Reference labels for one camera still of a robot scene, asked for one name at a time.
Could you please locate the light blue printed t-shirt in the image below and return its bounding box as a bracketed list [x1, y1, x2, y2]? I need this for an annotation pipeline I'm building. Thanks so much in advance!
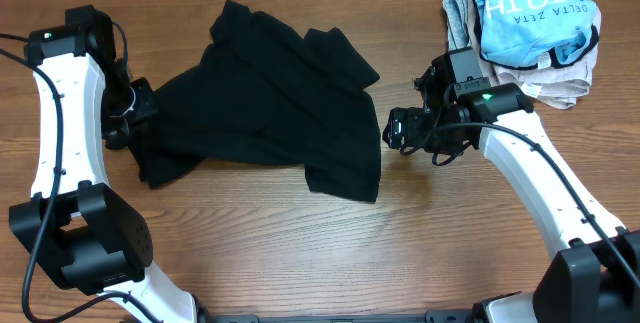
[473, 0, 600, 70]

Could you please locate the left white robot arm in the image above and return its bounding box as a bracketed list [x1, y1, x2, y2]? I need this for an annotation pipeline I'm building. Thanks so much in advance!
[9, 5, 210, 322]

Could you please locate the beige folded garment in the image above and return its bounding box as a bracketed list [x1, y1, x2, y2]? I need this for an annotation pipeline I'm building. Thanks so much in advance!
[476, 8, 601, 109]

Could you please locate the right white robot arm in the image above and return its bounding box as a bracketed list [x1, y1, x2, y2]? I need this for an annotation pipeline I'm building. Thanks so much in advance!
[383, 79, 639, 322]

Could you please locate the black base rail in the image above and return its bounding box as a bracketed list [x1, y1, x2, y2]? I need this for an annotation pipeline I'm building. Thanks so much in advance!
[202, 309, 482, 323]

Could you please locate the grey folded garment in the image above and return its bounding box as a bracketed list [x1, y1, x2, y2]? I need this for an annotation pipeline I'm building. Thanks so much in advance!
[442, 0, 479, 55]

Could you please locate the black t-shirt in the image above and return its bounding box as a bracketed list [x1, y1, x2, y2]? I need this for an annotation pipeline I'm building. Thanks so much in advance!
[133, 1, 381, 203]

